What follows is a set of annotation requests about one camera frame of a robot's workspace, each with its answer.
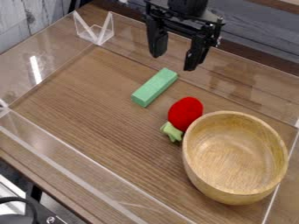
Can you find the red plush strawberry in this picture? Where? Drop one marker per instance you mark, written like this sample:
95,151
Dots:
182,114

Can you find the green rectangular block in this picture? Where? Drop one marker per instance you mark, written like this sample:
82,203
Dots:
154,87

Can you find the clear acrylic tray wall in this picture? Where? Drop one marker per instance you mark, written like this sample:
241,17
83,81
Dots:
91,147

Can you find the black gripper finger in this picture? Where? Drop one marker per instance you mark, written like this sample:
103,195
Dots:
157,36
205,39

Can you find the clear acrylic corner bracket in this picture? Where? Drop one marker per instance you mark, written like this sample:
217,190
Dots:
96,34

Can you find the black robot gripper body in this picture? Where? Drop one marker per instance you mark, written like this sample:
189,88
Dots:
185,17

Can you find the black metal table frame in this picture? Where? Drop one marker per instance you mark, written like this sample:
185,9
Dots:
46,216

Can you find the brown wooden bowl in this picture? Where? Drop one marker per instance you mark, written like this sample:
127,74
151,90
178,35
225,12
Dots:
234,157

